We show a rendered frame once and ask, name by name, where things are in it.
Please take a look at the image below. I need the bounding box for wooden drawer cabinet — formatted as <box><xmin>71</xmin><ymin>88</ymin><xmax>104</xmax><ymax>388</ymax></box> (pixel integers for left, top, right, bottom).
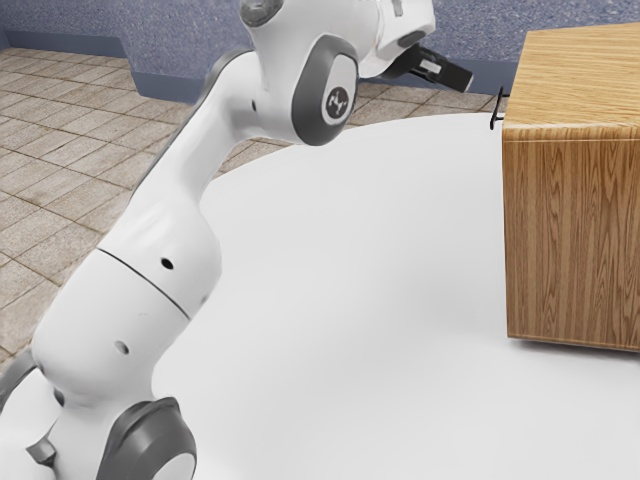
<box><xmin>488</xmin><ymin>21</ymin><xmax>640</xmax><ymax>354</ymax></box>

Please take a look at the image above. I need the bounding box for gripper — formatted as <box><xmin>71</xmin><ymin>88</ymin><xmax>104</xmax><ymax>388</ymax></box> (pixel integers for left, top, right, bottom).
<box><xmin>381</xmin><ymin>43</ymin><xmax>475</xmax><ymax>94</ymax></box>

